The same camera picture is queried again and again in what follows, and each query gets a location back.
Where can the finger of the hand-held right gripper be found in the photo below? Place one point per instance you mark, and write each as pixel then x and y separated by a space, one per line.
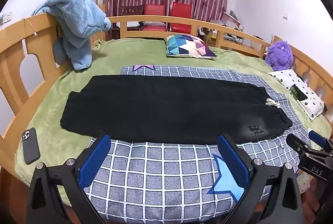
pixel 296 142
pixel 318 138

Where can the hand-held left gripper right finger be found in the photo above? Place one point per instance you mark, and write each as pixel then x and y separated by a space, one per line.
pixel 232 161

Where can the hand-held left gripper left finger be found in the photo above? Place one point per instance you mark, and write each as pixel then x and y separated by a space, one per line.
pixel 95 161

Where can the black pants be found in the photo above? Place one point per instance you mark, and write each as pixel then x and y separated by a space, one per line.
pixel 156 109

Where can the white floral pillow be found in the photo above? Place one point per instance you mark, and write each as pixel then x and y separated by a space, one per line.
pixel 309 104

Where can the black smartphone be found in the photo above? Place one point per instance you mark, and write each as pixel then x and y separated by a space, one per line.
pixel 298 92

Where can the blue checkered blanket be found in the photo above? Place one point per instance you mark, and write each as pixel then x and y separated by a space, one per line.
pixel 156 174

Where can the dark grey smartphone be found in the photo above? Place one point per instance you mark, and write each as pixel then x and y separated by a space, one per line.
pixel 31 147

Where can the green bed sheet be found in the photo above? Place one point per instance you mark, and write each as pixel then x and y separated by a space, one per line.
pixel 52 109

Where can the purple plush toy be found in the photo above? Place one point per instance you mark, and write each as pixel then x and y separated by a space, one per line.
pixel 279 54

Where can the colourful triangle pattern pillow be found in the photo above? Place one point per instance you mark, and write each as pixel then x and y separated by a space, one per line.
pixel 190 45

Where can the cardboard box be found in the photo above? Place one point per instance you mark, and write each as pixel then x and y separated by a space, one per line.
pixel 230 21

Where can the dark wooden chair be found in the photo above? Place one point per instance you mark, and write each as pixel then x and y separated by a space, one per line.
pixel 132 10

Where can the red chair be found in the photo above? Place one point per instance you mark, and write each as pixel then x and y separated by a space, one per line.
pixel 154 9
pixel 182 9

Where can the wooden bed frame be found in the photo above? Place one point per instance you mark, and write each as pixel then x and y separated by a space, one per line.
pixel 39 39

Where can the white wall socket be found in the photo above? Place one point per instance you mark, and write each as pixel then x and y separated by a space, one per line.
pixel 6 18

